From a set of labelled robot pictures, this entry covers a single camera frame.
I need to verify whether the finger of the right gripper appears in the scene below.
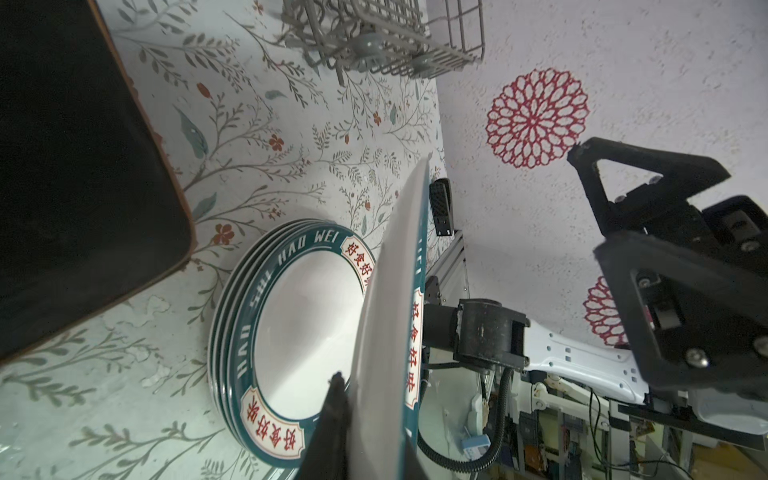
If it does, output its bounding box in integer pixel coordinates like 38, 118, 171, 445
567, 137, 730, 237

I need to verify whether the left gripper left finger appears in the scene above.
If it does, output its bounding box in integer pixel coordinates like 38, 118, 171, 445
295, 372, 351, 480

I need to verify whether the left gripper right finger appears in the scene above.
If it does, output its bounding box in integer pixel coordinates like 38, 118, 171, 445
401, 437, 429, 480

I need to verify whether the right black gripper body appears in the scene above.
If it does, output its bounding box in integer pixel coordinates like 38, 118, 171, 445
594, 195, 767, 396

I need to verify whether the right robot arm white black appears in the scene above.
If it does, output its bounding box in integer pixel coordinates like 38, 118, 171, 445
424, 137, 767, 450

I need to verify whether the small black clip object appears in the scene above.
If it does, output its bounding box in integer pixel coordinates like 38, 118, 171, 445
429, 177, 454, 237

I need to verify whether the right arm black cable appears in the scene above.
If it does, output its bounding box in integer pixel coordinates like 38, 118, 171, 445
416, 365, 517, 475

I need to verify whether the aluminium front rail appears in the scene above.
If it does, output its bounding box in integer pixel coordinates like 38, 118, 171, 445
425, 230, 470, 307

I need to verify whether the grey wire dish rack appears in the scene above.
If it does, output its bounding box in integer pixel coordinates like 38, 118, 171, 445
281, 1, 485, 83

